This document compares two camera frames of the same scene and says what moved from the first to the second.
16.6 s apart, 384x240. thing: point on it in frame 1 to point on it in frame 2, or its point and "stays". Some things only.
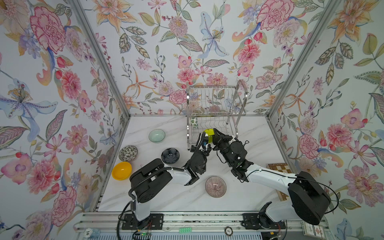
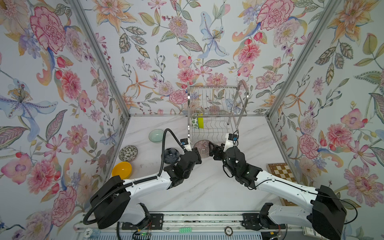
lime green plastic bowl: (210, 132) to (201, 123)
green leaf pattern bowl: (194, 121) stays
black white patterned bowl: (128, 153) stays
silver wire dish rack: (214, 107) stays
